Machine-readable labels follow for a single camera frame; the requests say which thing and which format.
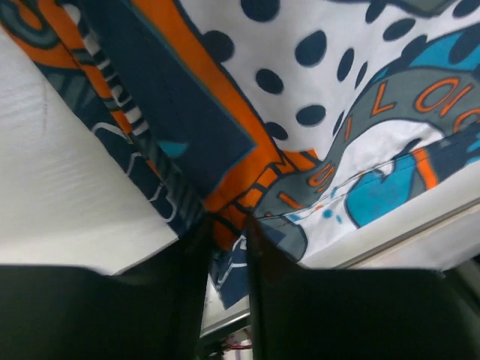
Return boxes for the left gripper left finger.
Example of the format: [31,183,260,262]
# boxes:
[1,217,212,359]

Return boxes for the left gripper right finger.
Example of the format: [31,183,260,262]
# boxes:
[247,217,479,359]

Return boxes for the colourful patterned shorts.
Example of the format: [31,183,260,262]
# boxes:
[1,1,479,308]

